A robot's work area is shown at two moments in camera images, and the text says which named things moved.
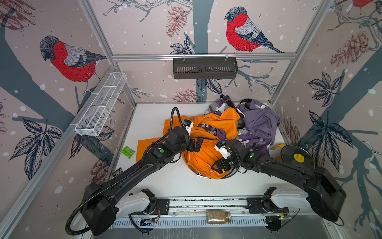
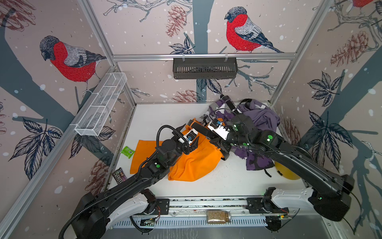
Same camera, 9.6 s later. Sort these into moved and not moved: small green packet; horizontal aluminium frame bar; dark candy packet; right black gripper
Moved: right black gripper
Not moved: dark candy packet; small green packet; horizontal aluminium frame bar
